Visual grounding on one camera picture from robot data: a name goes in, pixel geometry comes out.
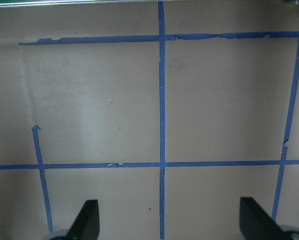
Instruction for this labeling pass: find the green conveyor belt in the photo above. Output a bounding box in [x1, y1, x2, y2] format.
[0, 0, 299, 18]

